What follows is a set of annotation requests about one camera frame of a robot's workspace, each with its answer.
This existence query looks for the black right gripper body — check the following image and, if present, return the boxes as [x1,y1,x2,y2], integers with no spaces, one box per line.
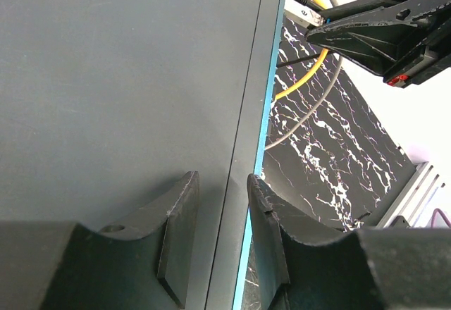
[383,18,450,87]

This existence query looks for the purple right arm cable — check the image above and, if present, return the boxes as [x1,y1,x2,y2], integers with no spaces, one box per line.
[428,208,451,229]

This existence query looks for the dark grey network switch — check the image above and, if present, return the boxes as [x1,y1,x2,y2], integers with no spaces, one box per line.
[1,0,284,309]

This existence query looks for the silver transceiver module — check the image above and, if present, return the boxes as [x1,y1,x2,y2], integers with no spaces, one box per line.
[284,0,326,29]

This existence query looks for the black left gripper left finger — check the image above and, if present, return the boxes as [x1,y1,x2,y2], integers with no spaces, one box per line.
[1,171,200,309]

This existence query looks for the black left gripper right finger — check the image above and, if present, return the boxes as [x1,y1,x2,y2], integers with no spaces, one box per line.
[247,174,450,309]

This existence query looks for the aluminium frame rail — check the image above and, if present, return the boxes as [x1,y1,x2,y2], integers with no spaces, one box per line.
[376,162,445,228]

